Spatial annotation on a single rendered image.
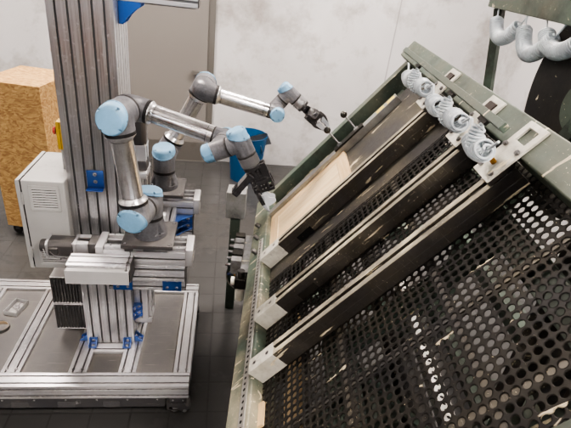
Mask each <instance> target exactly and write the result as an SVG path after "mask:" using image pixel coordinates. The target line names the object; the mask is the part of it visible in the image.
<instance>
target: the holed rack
mask: <svg viewBox="0 0 571 428"><path fill-rule="evenodd" d="M262 251H263V238H262V239H260V240H259V244H258V251H257V265H256V272H255V280H254V287H253V295H252V309H251V316H250V323H249V330H248V338H247V346H246V360H245V367H244V374H243V381H242V389H241V396H240V410H239V418H238V425H237V428H244V426H245V418H246V402H247V393H248V385H249V376H250V375H249V374H248V370H249V362H250V360H251V359H252V343H253V335H254V327H255V321H254V313H255V310H256V309H257V293H258V286H259V277H260V268H261V261H260V257H261V253H262Z"/></svg>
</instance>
